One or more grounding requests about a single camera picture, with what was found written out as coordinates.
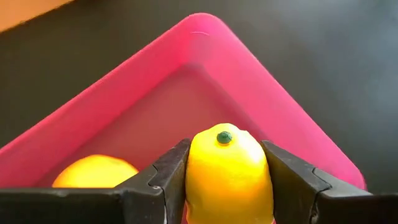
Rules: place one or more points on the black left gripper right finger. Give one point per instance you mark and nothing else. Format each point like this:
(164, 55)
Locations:
(326, 205)

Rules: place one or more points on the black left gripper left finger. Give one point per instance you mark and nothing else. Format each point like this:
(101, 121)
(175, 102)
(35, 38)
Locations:
(93, 205)

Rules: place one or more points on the yellow lemon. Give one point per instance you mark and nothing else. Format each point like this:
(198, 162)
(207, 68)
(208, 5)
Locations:
(228, 174)
(96, 171)

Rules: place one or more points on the pink plastic basket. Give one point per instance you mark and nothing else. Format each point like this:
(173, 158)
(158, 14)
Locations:
(186, 93)

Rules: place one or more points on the black table mat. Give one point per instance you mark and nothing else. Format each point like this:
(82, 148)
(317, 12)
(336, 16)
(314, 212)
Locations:
(311, 46)

